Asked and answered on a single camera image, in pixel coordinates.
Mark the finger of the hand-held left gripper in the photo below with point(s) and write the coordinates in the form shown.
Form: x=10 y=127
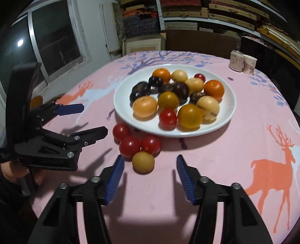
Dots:
x=93 y=133
x=70 y=108

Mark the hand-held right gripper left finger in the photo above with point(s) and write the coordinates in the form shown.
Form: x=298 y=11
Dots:
x=114 y=183

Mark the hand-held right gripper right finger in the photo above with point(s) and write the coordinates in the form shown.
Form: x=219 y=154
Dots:
x=186 y=183

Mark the red cherry tomato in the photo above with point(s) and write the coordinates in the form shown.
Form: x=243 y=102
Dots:
x=121 y=131
x=129 y=146
x=151 y=144
x=199 y=77
x=168 y=118

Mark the small yellow round fruit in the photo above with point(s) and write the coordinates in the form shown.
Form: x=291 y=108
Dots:
x=143 y=162

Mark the pale orange persimmon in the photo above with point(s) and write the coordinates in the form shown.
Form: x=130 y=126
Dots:
x=144 y=107

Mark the yellow orange tomato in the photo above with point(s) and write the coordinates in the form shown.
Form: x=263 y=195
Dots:
x=168 y=100
x=190 y=116

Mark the white oval plate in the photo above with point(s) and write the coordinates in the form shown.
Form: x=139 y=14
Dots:
x=218 y=122

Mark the cream striped pepino melon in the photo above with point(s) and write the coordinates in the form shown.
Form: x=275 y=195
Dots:
x=194 y=85
x=179 y=76
x=208 y=108

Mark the large orange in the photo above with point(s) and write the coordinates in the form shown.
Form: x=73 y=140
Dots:
x=213 y=89

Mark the person's left hand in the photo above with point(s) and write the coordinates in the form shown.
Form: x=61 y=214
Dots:
x=9 y=172

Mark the orange wooden chair back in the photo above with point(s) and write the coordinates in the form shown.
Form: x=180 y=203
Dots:
x=36 y=102

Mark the pink deer printed tablecloth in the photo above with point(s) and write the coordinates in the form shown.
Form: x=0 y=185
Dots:
x=234 y=164

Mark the person's dark clothing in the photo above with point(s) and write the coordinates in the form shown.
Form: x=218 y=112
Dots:
x=14 y=215

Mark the white framed window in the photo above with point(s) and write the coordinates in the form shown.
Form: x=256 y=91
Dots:
x=54 y=35

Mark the cardboard box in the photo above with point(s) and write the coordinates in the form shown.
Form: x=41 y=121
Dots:
x=143 y=44

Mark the stack of patterned boxes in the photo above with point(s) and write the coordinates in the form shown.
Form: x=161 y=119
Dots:
x=140 y=25

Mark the beige paper cup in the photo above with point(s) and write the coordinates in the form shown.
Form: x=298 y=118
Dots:
x=249 y=65

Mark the brown chair backrest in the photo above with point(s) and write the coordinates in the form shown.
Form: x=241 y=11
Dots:
x=201 y=44

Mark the black chair backrest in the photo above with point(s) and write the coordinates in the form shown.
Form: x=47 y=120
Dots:
x=269 y=63

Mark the white shelving unit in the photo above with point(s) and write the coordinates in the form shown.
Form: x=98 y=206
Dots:
x=211 y=22

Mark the stack of tan flat boxes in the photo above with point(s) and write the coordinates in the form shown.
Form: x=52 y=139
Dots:
x=229 y=13

